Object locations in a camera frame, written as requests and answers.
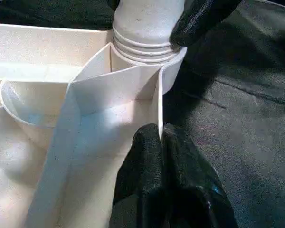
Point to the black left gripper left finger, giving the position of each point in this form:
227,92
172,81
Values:
142,178

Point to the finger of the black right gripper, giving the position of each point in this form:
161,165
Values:
199,19
112,3

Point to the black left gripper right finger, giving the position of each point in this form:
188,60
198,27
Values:
192,187

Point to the white plastic table leg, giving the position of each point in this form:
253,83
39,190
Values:
145,19

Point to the white plastic table top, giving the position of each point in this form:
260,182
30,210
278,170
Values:
26,142

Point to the black work mat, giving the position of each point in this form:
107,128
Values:
240,107

